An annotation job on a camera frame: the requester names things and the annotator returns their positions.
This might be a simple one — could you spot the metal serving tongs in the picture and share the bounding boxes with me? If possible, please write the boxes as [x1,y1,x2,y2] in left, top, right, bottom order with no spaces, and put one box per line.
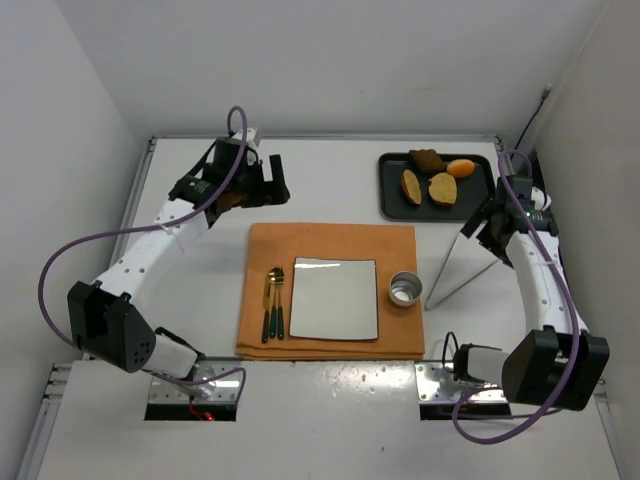
[424,197,499,311]

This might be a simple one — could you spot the dark brown bread piece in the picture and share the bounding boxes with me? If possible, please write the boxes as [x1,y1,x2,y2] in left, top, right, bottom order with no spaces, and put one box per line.
[409,149,447,174]

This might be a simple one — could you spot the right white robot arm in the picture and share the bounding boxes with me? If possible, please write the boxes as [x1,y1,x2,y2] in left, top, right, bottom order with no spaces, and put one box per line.
[453,175,610,411]

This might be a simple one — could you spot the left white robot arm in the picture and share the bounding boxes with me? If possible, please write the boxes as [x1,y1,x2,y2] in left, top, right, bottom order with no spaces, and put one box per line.
[67,128,290,390]

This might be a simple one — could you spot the bread slice middle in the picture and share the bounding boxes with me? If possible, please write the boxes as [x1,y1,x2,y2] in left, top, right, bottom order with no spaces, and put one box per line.
[428,172,457,206]

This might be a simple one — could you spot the bread slice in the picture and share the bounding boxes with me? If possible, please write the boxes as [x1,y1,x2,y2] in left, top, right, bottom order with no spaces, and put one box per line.
[428,172,457,206]
[401,169,422,205]

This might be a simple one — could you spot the bread slice left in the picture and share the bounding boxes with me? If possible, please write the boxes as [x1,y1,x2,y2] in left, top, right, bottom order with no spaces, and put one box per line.
[401,169,422,205]

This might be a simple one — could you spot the orange cloth placemat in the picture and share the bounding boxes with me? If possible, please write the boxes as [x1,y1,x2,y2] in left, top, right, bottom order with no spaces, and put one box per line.
[236,223,424,360]

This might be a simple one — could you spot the orange round bun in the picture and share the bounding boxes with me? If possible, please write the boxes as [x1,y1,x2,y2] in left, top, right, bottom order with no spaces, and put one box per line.
[446,159,475,179]

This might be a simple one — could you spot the white square plate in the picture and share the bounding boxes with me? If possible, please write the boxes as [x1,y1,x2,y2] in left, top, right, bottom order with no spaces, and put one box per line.
[289,257,379,341]

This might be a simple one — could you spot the metal cup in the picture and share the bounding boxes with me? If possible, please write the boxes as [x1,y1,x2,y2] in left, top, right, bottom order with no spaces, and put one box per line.
[389,271,422,308]

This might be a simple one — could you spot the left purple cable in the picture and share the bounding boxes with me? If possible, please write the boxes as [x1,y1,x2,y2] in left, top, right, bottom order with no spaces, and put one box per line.
[38,106,250,401]

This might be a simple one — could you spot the gold fork green handle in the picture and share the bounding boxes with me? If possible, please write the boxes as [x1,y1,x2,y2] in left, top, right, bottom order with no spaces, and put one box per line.
[275,267,285,340]

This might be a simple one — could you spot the gold spoon green handle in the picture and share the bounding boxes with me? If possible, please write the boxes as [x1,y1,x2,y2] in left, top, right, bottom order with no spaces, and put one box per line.
[268,267,284,338]

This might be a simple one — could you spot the gold knife green handle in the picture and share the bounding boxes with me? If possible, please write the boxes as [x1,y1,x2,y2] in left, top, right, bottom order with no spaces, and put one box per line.
[261,272,271,344]

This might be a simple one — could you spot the black wall cable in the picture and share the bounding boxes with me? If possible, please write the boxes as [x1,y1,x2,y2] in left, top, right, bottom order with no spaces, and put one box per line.
[512,87,551,151]

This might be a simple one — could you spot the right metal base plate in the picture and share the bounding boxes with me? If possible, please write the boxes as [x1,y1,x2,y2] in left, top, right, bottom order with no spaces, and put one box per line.
[414,361,507,405]

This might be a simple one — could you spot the metal base plate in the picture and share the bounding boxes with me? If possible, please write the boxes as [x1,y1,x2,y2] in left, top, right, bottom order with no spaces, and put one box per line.
[414,361,507,405]
[148,359,246,406]

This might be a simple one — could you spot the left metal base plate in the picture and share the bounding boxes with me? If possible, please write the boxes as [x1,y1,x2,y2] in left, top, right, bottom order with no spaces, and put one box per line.
[148,359,246,406]

